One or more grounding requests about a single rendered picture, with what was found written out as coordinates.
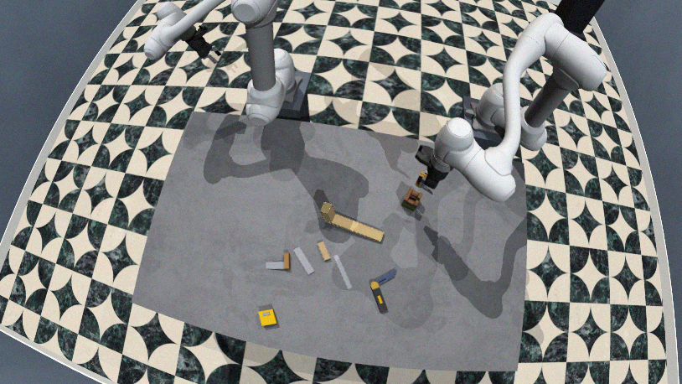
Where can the light wooden block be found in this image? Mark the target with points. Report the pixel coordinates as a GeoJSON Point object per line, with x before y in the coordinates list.
{"type": "Point", "coordinates": [324, 251]}

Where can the brown wooden slotted block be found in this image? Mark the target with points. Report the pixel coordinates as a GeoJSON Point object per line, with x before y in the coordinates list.
{"type": "Point", "coordinates": [413, 200]}

